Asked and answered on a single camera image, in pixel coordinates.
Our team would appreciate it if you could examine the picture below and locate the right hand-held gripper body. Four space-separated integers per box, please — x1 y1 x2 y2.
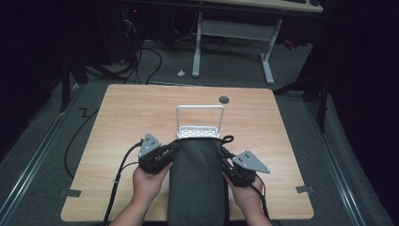
224 150 271 188

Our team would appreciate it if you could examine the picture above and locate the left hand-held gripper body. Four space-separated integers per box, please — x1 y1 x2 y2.
136 133 173 175

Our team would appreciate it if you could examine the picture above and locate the white metal rack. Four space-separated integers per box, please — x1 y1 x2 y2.
175 105 226 139

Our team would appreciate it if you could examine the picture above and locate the dark grey cloth bag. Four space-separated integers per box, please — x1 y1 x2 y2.
167 135 235 226

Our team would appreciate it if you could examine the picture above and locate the person's right hand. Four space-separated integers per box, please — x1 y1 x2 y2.
223 174 263 215

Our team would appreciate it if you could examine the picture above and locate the person's left hand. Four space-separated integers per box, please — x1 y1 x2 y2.
132 163 173 205

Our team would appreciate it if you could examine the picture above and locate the black metal stand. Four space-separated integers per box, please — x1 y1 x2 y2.
58 51 89 113
272 70 331 134

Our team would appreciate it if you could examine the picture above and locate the white-framed desk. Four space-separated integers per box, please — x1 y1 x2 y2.
191 0 324 86

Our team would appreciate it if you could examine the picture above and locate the right hand-held gripper cable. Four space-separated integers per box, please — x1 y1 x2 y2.
248 182 271 221

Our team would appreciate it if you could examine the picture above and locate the hand-held gripper cable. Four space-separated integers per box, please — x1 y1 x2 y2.
248 182 271 221
102 140 145 226

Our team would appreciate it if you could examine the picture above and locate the left hand-held gripper cable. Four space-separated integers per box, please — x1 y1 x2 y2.
102 140 145 226

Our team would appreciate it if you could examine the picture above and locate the black floor cable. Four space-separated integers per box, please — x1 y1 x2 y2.
63 106 101 181

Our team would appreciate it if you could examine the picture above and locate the metal floor rail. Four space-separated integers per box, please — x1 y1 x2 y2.
305 100 367 226
0 84 83 222

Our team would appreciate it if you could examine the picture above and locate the bundle of black cables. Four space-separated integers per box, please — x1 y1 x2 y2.
84 18 164 86

